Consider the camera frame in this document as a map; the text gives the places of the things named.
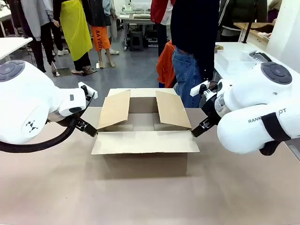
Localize black right arm cable sleeve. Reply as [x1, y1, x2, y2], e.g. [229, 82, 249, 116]
[258, 139, 282, 157]

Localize seated person in dark jacket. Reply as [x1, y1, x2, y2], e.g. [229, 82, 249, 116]
[218, 0, 268, 43]

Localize mannequin with orange shorts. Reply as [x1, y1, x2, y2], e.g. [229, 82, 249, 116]
[87, 0, 116, 69]

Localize black arm cable sleeve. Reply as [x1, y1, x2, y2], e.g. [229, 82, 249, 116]
[258, 139, 282, 157]
[0, 117, 79, 153]

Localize white partition board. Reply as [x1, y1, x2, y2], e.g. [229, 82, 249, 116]
[265, 0, 300, 71]

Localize wooden desk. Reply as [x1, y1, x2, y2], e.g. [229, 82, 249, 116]
[233, 22, 273, 43]

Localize orange jacket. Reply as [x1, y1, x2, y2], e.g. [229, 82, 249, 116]
[156, 40, 177, 89]

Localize black velcro strap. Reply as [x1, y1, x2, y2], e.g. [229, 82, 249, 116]
[261, 112, 292, 143]

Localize black bag with white print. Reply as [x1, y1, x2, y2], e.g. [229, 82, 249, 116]
[248, 52, 272, 63]

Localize white sewing machine table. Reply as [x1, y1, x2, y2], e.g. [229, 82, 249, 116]
[119, 7, 160, 51]

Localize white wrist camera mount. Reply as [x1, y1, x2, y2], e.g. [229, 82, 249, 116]
[190, 80, 210, 97]
[78, 82, 98, 99]

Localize mannequin with yellow apron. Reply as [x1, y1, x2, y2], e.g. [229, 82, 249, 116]
[52, 0, 94, 76]

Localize black left arm cable sleeve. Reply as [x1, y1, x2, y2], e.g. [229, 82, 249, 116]
[0, 117, 79, 153]

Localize white table with bins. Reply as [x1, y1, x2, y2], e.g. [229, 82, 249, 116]
[214, 41, 273, 77]

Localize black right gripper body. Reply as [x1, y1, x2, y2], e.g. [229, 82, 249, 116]
[201, 92, 222, 124]

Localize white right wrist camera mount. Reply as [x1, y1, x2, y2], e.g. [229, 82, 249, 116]
[190, 80, 210, 97]

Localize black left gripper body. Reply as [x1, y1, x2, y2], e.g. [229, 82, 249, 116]
[46, 106, 82, 128]

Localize black lamp pole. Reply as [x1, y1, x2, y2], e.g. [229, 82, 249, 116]
[241, 0, 256, 45]

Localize white round-edged side table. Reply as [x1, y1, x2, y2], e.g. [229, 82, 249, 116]
[0, 37, 34, 60]

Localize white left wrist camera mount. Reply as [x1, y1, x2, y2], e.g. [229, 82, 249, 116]
[78, 82, 98, 99]

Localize mannequin with grey cardigan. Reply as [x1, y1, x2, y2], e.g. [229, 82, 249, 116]
[20, 0, 60, 74]

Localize person in red jacket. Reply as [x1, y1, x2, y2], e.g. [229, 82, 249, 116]
[150, 0, 176, 57]

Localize black plastic stool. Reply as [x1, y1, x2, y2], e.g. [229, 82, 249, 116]
[129, 31, 145, 52]

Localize brown cardboard box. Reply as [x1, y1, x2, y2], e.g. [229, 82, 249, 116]
[90, 88, 200, 177]

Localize clear plastic bin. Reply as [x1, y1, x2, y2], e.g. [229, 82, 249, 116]
[216, 50, 259, 76]

